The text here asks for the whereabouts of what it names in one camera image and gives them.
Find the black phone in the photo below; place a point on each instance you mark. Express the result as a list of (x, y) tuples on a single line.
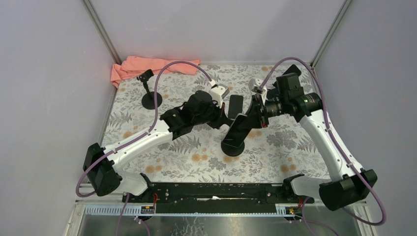
[(237, 132), (235, 106)]

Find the pink cloth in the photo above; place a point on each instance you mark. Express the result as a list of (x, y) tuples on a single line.
[(134, 66)]

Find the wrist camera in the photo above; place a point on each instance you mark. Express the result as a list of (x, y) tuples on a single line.
[(218, 92), (254, 85)]

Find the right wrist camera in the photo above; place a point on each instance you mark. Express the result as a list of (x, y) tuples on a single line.
[(254, 85)]

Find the aluminium frame profile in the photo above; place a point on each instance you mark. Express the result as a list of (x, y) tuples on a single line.
[(334, 195)]

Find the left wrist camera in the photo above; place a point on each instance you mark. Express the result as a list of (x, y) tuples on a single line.
[(218, 92)]

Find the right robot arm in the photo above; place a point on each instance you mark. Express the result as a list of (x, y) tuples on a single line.
[(308, 111)]

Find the black round-base stand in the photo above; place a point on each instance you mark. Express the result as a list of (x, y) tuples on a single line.
[(231, 150), (149, 101)]

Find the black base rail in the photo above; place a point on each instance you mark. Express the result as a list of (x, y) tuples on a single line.
[(169, 197)]

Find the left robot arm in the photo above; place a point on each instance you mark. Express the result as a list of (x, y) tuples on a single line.
[(103, 166)]

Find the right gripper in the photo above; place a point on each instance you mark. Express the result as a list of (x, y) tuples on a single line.
[(255, 117)]

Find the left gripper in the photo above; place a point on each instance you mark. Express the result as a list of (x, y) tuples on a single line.
[(222, 115)]

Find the purple phone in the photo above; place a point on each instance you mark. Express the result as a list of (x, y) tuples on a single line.
[(291, 70)]

